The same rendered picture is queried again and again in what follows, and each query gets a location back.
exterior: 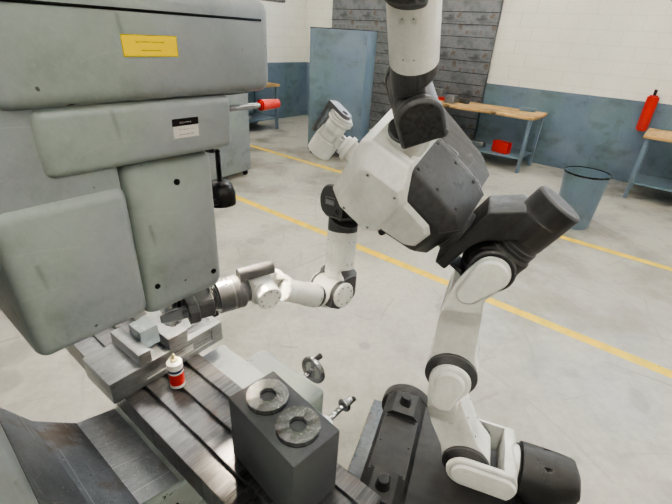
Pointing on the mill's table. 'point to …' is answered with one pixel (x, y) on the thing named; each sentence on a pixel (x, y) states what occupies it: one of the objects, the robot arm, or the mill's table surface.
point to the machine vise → (144, 358)
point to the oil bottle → (175, 372)
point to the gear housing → (128, 132)
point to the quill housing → (172, 226)
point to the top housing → (128, 50)
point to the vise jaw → (170, 337)
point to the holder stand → (284, 441)
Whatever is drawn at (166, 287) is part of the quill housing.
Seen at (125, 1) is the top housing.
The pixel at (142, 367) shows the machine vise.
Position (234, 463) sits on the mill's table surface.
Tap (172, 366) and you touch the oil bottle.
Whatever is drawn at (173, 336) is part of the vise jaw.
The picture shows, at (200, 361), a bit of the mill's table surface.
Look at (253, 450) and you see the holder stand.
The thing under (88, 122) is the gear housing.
